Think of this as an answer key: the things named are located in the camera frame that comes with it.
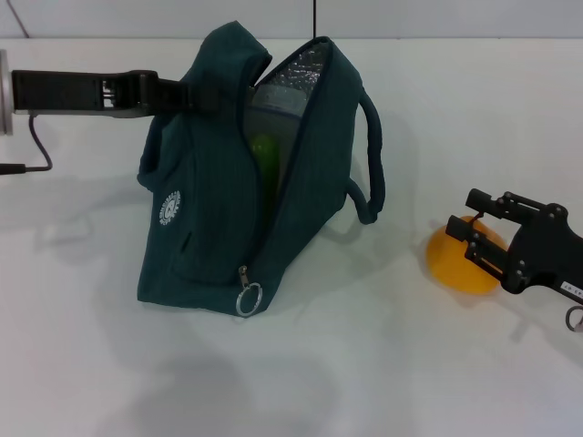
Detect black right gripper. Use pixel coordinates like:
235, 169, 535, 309
445, 188, 583, 304

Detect orange-yellow pear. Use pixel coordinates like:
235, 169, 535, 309
425, 213, 506, 295

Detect clear plastic blue-rimmed food container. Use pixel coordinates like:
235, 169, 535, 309
245, 86, 305, 183

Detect green cucumber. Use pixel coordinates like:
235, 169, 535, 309
249, 134, 281, 206

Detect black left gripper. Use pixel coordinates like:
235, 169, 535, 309
11, 68, 222, 121

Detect dark teal fabric lunch bag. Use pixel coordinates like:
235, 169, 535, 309
136, 21, 387, 320

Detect grey right arm cable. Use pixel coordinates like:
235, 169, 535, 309
564, 304, 583, 333

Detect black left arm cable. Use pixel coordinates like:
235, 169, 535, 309
0, 113, 54, 177

